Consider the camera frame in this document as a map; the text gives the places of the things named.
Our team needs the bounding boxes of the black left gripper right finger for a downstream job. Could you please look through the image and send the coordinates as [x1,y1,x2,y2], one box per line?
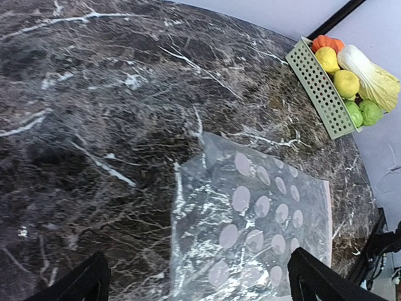
[288,247,385,301]

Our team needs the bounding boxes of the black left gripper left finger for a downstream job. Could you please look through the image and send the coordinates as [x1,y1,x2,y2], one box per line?
[25,251,110,301]

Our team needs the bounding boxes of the clear dotted zip top bag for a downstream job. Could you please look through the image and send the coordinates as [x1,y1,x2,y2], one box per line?
[170,132,332,300]

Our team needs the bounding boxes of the napa cabbage toy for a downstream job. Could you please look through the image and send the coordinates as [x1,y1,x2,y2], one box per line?
[337,45,400,112]

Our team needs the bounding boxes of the green apple toy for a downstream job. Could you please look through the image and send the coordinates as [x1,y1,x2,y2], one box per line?
[345,100,363,128]

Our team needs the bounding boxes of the green wrinkled fruit toy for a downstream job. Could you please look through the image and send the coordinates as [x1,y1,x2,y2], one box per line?
[359,100,383,126]

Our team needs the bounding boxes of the yellow round fruit toy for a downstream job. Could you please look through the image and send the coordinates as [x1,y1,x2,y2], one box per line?
[333,70,360,99]

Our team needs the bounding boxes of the green perforated plastic basket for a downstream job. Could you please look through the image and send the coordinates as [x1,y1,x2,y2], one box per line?
[285,36,363,140]

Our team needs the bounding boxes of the yellow lemon toy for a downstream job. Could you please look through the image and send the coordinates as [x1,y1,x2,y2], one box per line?
[315,46,340,73]

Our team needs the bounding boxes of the orange pumpkin toy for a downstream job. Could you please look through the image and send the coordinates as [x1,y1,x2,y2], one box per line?
[311,35,345,53]

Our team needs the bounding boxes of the black corner frame post right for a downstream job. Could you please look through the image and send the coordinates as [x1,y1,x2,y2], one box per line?
[307,0,365,40]

